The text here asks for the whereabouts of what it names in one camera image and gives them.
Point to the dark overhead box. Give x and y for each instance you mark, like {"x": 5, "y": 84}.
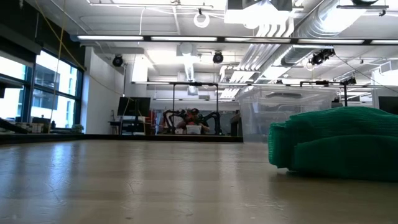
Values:
{"x": 237, "y": 3}

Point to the black background rig frame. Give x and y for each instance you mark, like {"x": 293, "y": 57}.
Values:
{"x": 194, "y": 83}

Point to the person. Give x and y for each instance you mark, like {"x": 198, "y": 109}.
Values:
{"x": 193, "y": 119}

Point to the black ceiling spotlight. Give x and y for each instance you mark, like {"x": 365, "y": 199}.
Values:
{"x": 321, "y": 56}
{"x": 218, "y": 57}
{"x": 117, "y": 61}

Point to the green elastic bandage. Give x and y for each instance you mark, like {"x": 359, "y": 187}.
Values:
{"x": 342, "y": 143}

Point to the clear plastic container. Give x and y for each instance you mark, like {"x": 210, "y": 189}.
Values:
{"x": 258, "y": 124}

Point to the black computer monitor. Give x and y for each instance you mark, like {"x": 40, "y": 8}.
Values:
{"x": 133, "y": 106}
{"x": 388, "y": 104}

